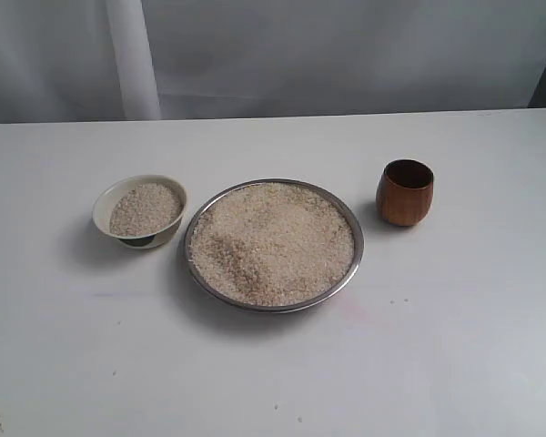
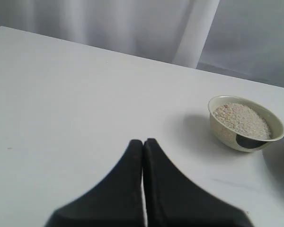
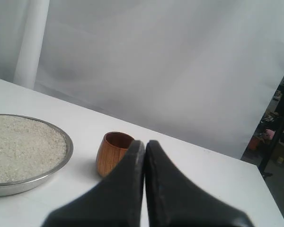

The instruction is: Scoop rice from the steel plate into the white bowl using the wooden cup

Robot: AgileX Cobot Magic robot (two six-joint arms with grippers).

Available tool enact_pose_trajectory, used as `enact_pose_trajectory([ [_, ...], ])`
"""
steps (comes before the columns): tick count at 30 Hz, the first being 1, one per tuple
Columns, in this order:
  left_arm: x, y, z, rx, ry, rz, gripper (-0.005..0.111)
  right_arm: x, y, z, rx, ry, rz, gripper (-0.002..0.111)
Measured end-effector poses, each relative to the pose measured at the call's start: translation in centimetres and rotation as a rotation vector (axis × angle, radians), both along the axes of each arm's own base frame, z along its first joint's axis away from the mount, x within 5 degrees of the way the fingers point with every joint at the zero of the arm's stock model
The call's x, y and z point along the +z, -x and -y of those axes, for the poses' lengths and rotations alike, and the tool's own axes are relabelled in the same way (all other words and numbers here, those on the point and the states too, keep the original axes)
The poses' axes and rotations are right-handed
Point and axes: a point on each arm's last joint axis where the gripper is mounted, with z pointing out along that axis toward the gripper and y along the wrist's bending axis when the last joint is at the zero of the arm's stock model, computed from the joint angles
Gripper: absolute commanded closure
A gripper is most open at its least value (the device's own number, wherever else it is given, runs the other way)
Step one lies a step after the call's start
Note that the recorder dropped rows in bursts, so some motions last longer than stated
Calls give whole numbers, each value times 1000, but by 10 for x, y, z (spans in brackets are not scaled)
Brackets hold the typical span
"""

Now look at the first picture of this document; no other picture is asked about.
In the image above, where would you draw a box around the rice in small bowl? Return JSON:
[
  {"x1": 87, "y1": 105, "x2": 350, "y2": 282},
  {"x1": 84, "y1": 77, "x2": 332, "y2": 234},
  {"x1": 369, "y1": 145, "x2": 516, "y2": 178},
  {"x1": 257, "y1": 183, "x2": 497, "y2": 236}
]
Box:
[{"x1": 109, "y1": 183, "x2": 183, "y2": 237}]

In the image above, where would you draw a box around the rice in steel plate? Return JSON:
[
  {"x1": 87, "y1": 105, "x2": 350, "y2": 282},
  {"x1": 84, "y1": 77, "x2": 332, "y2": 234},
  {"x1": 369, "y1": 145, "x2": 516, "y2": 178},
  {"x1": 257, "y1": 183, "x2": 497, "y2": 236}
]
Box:
[{"x1": 188, "y1": 181, "x2": 357, "y2": 307}]

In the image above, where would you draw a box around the large steel plate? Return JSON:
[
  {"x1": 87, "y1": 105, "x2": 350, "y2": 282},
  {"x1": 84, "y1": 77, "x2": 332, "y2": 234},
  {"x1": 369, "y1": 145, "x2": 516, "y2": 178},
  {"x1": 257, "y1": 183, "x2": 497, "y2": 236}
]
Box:
[{"x1": 183, "y1": 178, "x2": 366, "y2": 314}]

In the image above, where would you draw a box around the white backdrop curtain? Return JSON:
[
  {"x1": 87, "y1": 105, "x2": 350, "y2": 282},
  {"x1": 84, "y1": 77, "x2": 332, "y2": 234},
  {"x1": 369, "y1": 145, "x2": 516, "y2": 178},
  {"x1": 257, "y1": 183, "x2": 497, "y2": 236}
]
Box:
[{"x1": 0, "y1": 1, "x2": 546, "y2": 123}]

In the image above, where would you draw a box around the brown wooden cup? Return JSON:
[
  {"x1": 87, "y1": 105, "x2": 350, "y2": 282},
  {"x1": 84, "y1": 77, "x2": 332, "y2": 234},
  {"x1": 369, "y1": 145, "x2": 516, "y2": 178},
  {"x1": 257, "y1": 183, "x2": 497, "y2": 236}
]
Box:
[{"x1": 376, "y1": 159, "x2": 434, "y2": 227}]

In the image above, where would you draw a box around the small cream ceramic bowl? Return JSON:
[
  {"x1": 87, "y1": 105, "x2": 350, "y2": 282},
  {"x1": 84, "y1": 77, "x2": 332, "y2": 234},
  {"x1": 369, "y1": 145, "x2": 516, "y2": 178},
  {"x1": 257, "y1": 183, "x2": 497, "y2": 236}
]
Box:
[{"x1": 92, "y1": 175, "x2": 187, "y2": 249}]

